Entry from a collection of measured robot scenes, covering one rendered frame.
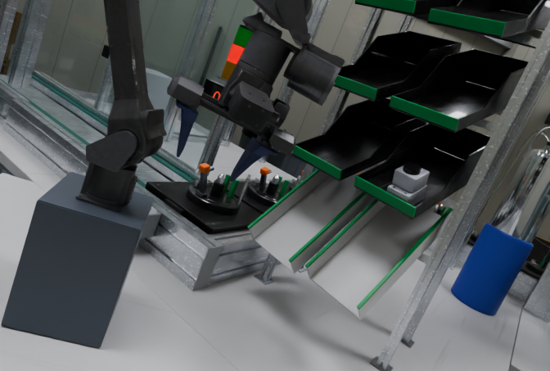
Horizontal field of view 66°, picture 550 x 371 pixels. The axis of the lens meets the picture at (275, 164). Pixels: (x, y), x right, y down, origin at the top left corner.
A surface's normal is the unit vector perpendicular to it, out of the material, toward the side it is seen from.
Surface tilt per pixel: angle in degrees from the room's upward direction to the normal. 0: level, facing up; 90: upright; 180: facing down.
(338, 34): 90
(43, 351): 0
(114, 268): 90
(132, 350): 0
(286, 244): 45
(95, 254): 90
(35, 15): 90
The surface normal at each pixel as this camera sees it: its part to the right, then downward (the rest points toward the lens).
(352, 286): -0.21, -0.72
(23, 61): 0.76, 0.41
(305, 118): 0.14, 0.26
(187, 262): -0.54, -0.04
